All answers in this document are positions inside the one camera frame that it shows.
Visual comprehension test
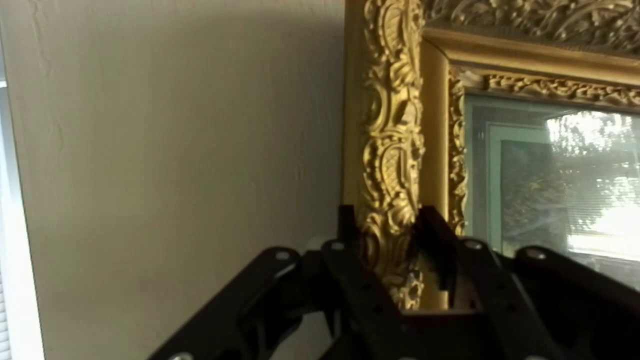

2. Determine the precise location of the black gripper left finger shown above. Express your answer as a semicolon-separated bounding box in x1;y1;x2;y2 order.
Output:
148;204;402;360

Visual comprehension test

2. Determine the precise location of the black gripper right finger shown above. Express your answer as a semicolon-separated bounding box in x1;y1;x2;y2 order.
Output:
411;204;640;360

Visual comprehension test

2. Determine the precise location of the gold ornate picture frame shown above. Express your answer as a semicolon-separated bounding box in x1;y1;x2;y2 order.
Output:
342;0;640;316

